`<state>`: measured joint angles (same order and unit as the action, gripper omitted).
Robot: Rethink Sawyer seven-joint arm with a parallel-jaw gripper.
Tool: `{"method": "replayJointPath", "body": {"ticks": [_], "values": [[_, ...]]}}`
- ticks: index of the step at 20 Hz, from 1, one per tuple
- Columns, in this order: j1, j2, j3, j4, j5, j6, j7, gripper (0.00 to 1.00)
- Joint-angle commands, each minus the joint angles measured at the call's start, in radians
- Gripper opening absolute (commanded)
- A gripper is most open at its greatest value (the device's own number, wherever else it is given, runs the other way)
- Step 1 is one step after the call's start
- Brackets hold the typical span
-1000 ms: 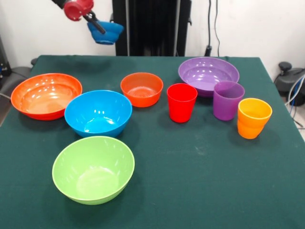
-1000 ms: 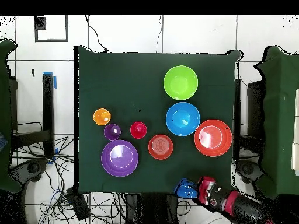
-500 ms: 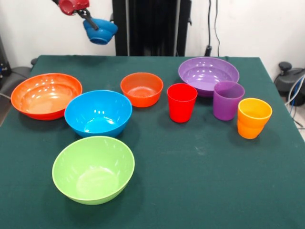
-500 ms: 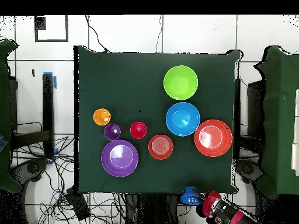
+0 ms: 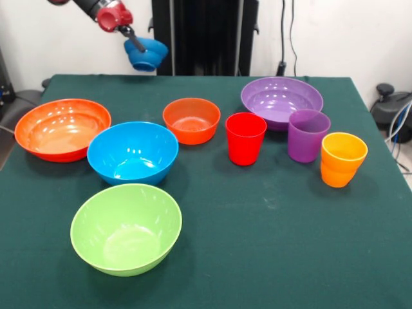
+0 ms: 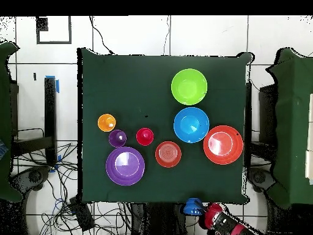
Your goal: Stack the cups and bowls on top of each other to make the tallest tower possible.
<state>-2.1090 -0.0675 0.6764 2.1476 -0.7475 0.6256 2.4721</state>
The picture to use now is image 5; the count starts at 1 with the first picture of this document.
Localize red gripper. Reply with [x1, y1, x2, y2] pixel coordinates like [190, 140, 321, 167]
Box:
[96, 0, 147, 53]

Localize small dark blue bowl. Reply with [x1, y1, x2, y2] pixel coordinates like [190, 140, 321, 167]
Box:
[124, 37, 169, 72]

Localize small orange bowl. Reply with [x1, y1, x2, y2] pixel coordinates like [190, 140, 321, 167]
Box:
[162, 97, 221, 145]

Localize large light blue bowl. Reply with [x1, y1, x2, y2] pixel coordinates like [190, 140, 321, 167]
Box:
[86, 121, 180, 187]

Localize green bowl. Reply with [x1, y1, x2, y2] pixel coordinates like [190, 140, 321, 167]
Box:
[70, 183, 183, 277]

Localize large orange bowl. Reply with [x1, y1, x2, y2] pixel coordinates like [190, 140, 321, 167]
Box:
[14, 98, 113, 163]

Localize grey office chair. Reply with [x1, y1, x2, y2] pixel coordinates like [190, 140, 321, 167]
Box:
[0, 89, 44, 136]

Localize black equipment stand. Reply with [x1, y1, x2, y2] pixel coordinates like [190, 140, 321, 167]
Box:
[0, 48, 14, 107]

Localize purple bowl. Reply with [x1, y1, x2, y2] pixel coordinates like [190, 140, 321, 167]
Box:
[240, 76, 324, 132]

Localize red cup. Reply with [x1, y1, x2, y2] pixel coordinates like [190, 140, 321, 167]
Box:
[225, 112, 268, 167]

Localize purple cup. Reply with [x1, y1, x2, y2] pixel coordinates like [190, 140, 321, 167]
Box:
[287, 109, 332, 164]

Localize dark green table cloth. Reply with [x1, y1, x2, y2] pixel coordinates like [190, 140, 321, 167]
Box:
[0, 74, 412, 309]

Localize orange cup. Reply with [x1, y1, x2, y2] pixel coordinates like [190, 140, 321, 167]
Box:
[320, 131, 369, 189]

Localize black chair base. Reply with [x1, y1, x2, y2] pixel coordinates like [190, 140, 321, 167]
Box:
[370, 82, 412, 144]

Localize black cable with plug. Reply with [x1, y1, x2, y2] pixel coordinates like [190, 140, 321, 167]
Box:
[276, 0, 288, 77]

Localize thin black cable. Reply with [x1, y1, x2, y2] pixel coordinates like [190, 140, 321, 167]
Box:
[289, 0, 310, 81]

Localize bundle of floor cables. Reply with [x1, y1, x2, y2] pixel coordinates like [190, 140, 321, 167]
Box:
[384, 102, 412, 176]

